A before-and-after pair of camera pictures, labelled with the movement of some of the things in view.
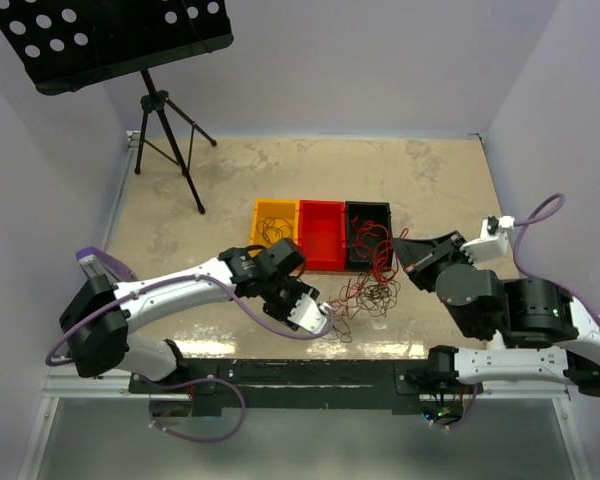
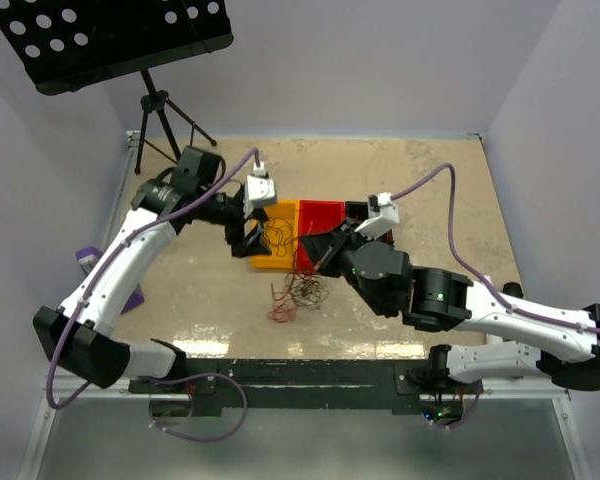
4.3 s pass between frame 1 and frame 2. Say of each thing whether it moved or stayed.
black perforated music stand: stayed
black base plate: stayed
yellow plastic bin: stayed
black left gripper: moved
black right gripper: moved
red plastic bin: stayed
